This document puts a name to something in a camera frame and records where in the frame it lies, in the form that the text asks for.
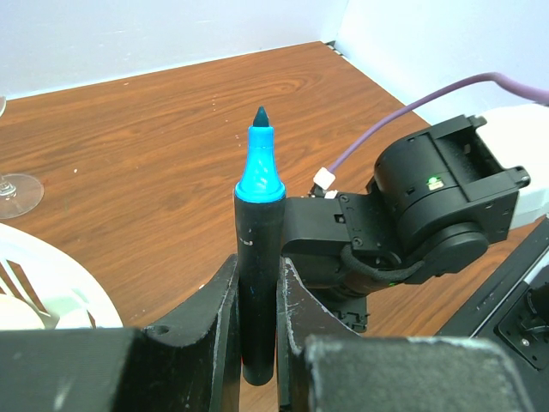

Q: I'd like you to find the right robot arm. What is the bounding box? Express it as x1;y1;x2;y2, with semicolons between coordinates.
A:
282;104;548;333

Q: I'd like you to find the white plastic basket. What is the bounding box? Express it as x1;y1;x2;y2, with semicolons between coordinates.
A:
1;224;123;330

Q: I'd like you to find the black blue highlighter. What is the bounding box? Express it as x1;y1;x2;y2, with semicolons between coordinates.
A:
234;106;286;386

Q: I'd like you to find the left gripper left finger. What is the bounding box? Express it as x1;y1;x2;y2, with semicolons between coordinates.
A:
143;254;240;411

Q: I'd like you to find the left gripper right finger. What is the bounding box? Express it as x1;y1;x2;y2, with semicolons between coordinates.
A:
276;257;359;411

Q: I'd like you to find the clear wine glass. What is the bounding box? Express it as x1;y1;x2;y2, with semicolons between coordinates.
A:
0;94;45;220

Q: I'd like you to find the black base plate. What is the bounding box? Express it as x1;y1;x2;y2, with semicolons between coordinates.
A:
437;218;548;373

